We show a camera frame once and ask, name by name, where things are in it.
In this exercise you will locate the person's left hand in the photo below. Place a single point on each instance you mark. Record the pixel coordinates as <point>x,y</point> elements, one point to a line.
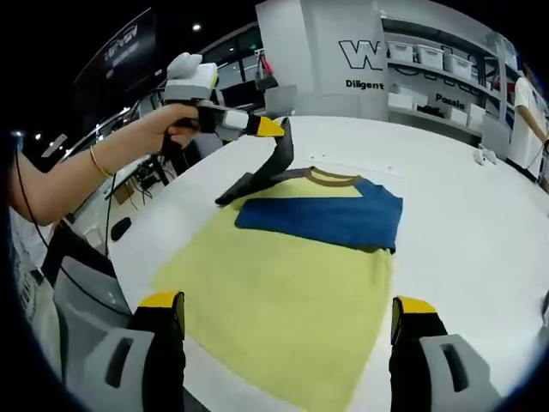
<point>154,133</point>

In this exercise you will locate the white storage bin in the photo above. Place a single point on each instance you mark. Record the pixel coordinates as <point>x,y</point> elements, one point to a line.
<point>458,64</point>
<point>431,56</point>
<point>404,52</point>

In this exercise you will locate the grey cabinet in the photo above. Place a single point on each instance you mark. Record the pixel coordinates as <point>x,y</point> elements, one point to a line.
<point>495,135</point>

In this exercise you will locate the dark hanging bag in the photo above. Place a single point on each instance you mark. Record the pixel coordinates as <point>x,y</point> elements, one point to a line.
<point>265,73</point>

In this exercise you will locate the dark wall screen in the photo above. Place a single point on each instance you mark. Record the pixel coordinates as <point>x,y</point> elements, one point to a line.
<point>120,47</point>

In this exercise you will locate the grey chair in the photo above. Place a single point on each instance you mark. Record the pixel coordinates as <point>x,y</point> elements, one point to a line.
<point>86,292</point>
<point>281,101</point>

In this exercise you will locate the grey metal shelf unit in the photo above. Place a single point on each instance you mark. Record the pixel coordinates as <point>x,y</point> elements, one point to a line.
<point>429,72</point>

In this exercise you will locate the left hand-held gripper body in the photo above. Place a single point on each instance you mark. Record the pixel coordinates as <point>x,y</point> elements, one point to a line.
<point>193,81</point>

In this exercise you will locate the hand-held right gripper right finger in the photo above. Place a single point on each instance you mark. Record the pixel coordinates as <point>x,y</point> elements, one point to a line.
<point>412,356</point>

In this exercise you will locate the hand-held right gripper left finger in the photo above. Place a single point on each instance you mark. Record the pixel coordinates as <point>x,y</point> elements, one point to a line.
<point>158,352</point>

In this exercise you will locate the black oval object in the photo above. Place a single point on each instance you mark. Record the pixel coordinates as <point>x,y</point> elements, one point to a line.
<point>120,228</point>

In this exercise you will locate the small white object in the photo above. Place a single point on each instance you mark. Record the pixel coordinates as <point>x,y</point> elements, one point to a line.
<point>485,155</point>

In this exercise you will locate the person's white shirt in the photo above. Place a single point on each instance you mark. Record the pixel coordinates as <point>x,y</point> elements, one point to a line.
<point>30,292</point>

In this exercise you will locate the yellow garment with blue sleeve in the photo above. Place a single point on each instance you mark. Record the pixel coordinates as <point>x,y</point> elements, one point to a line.
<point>279,279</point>

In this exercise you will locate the black monitor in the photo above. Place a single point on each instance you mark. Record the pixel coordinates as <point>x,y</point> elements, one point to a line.
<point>240,92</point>

